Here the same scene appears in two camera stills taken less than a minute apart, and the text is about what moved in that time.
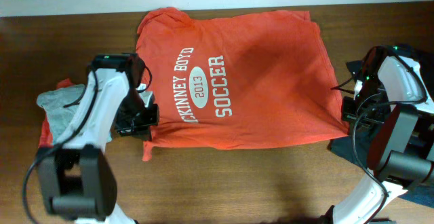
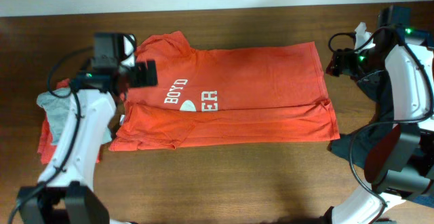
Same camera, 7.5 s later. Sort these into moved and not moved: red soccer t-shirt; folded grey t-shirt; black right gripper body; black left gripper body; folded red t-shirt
Moved: red soccer t-shirt; black right gripper body; black left gripper body
Not moved: folded grey t-shirt; folded red t-shirt
